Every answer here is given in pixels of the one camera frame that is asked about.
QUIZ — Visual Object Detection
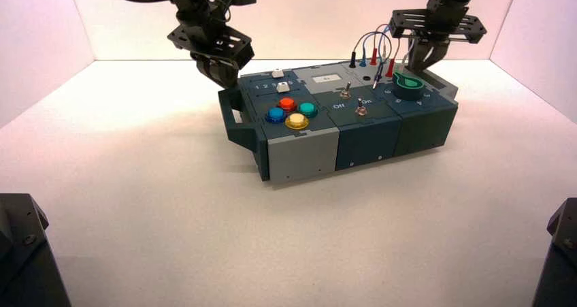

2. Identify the teal push button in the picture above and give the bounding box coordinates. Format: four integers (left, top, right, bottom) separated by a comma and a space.
297, 101, 319, 118

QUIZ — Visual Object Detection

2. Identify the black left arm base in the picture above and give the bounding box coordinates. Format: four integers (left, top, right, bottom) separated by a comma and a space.
0, 192, 72, 307

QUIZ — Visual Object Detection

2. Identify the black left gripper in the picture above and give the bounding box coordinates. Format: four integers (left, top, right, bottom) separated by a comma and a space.
167, 20, 254, 89

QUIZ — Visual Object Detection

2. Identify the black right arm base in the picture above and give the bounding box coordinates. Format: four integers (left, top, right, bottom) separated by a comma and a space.
531, 197, 577, 307

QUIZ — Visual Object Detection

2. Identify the white banana plug wire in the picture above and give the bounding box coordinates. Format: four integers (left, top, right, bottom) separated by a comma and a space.
402, 37, 416, 67

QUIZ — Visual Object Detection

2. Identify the blue banana plug wire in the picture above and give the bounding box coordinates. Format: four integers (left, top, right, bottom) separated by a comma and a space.
359, 29, 394, 78

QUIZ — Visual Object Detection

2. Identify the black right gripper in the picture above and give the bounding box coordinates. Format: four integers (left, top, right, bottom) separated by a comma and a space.
388, 7, 488, 74

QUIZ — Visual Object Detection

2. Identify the blue grey modular task box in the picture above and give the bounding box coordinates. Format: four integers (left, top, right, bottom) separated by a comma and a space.
218, 60, 460, 182

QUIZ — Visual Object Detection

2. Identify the green rotary knob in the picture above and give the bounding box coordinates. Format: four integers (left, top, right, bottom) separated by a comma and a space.
391, 71, 425, 101

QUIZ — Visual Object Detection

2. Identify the blue push button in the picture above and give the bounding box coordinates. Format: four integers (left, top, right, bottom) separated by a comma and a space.
265, 107, 288, 125

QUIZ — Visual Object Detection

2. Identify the black banana plug wire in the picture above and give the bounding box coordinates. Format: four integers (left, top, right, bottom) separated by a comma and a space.
348, 31, 393, 91

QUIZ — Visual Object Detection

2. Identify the yellow push button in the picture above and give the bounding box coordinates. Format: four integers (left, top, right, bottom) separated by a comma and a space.
284, 112, 310, 131

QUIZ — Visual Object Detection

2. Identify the red banana plug wire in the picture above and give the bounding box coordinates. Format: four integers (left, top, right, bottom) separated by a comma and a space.
369, 22, 402, 79

